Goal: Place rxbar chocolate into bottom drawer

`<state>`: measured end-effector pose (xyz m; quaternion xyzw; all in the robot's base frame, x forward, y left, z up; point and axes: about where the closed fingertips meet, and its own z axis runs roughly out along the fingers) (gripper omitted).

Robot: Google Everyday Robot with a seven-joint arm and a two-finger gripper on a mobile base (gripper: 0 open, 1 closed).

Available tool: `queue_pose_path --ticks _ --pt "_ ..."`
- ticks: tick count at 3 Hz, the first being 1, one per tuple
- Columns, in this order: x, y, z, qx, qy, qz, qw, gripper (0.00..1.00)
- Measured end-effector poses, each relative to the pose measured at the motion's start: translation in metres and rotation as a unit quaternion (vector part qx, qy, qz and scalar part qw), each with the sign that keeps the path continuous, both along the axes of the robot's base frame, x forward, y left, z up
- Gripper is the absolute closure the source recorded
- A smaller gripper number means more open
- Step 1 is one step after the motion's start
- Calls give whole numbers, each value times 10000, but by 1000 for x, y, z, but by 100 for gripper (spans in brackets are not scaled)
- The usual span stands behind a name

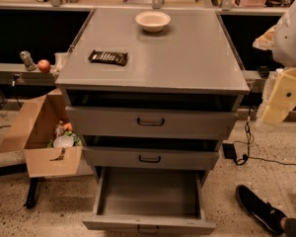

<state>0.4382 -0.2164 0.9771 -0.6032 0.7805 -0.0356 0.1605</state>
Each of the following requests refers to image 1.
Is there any dark chocolate bar wrapper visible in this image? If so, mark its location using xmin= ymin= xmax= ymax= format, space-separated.
xmin=88 ymin=50 xmax=128 ymax=66

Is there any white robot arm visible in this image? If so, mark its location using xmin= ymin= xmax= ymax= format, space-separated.
xmin=258 ymin=0 xmax=296 ymax=129

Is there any grey drawer cabinet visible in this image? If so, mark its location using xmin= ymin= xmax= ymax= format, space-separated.
xmin=54 ymin=7 xmax=251 ymax=187

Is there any grey top drawer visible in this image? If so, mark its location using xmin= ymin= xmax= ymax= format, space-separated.
xmin=66 ymin=107 xmax=237 ymax=140

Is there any grey drawer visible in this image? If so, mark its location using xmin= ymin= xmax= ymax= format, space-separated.
xmin=83 ymin=167 xmax=216 ymax=236
xmin=66 ymin=107 xmax=237 ymax=140
xmin=83 ymin=147 xmax=219 ymax=170

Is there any grey middle drawer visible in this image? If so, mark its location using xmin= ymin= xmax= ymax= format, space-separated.
xmin=83 ymin=147 xmax=219 ymax=170

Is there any grey bottom drawer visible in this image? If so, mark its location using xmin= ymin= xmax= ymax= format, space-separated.
xmin=83 ymin=167 xmax=216 ymax=236

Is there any black remote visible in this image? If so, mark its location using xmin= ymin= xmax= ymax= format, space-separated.
xmin=257 ymin=66 xmax=269 ymax=79

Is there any black power adapter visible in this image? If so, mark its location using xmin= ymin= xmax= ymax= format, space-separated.
xmin=223 ymin=143 xmax=237 ymax=160

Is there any black shoe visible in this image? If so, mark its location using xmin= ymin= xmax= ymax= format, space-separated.
xmin=236 ymin=185 xmax=285 ymax=235

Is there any white bowl in box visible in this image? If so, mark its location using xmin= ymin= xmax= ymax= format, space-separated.
xmin=52 ymin=135 xmax=74 ymax=148

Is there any brown cardboard box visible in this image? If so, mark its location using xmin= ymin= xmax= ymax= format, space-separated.
xmin=0 ymin=90 xmax=92 ymax=178

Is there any red apple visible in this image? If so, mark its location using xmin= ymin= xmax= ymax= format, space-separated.
xmin=37 ymin=59 xmax=51 ymax=72

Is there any small grey figurine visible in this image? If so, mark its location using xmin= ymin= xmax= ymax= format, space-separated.
xmin=20 ymin=51 xmax=37 ymax=71

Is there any black cable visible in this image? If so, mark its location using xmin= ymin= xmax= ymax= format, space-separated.
xmin=232 ymin=106 xmax=296 ymax=169

